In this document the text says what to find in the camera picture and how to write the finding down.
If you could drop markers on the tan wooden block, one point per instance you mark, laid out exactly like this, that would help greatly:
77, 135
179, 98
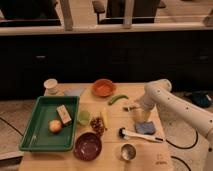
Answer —
64, 115

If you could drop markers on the green pea pod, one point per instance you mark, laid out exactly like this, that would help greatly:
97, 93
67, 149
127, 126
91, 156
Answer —
116, 98

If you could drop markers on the black office chair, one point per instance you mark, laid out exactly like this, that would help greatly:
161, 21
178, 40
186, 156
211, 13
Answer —
144, 11

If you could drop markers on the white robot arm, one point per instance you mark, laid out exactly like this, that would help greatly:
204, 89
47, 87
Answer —
159, 92

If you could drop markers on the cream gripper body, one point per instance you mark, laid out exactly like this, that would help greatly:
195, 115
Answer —
141, 115

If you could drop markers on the green plastic tray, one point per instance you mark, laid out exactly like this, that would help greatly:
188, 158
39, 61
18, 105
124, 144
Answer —
37, 136

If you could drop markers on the red yellow apple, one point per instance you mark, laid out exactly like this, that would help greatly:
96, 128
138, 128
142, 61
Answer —
55, 126

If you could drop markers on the silver fork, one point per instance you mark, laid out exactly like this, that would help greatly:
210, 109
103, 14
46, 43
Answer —
128, 109

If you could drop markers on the purple bowl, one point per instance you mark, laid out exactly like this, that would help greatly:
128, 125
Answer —
88, 147

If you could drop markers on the white paper cup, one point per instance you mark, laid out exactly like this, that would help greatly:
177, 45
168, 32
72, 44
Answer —
51, 86

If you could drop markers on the orange bowl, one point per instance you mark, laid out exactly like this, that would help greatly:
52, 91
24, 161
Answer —
103, 87

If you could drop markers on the yellow banana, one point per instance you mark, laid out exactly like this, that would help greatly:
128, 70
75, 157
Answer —
104, 117

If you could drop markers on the light green cup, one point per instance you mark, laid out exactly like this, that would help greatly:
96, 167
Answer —
83, 118

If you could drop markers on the grey cloth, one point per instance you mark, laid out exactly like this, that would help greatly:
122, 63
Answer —
74, 92

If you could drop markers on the white dish brush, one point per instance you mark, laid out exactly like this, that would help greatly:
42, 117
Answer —
123, 132

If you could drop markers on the blue sponge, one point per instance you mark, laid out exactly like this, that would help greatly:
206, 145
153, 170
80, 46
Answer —
147, 128

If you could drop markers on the small metal cup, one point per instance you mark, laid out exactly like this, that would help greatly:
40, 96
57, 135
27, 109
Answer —
128, 152

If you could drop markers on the bunch of red grapes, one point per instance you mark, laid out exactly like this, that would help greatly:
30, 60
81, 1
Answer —
98, 126

